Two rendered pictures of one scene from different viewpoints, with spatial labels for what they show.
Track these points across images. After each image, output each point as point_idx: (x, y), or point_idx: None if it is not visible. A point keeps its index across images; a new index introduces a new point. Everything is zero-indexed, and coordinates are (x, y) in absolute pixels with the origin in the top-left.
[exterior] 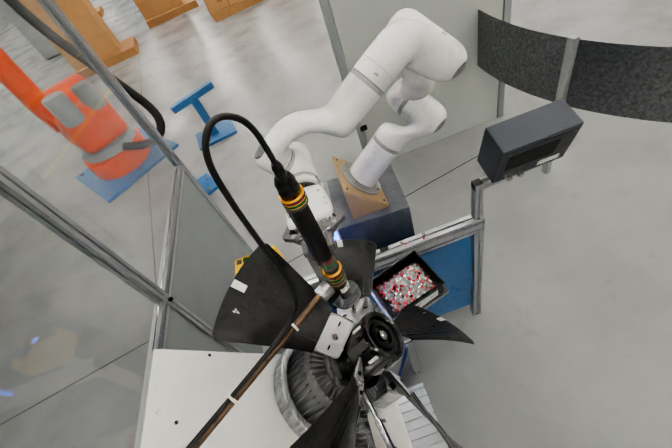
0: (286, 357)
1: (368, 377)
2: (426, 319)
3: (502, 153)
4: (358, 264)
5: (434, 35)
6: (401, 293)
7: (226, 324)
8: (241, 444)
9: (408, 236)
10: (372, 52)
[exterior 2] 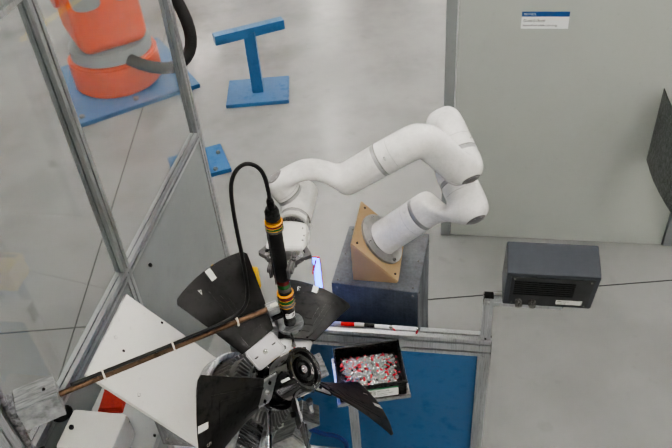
0: (219, 359)
1: (277, 401)
2: (362, 397)
3: (507, 272)
4: (320, 313)
5: (449, 145)
6: (361, 375)
7: (189, 297)
8: (158, 394)
9: None
10: (389, 140)
